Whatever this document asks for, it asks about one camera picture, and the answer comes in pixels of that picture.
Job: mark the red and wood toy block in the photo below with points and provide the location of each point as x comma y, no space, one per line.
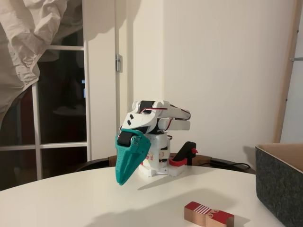
201,212

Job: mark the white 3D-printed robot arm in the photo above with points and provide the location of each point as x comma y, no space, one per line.
142,119

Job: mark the dark grey felt bin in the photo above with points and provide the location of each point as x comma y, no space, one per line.
277,179

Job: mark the black and red table clamp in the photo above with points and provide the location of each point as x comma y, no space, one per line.
187,149

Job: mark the white framed glass door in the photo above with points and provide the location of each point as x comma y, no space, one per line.
86,94

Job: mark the metal door hinge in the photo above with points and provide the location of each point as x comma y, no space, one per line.
118,62

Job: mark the crumpled white curtain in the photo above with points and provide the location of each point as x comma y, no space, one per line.
19,35

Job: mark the light wooden frame grey panel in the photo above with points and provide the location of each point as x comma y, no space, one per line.
284,82

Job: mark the metal shelf bracket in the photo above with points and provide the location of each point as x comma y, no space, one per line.
297,58

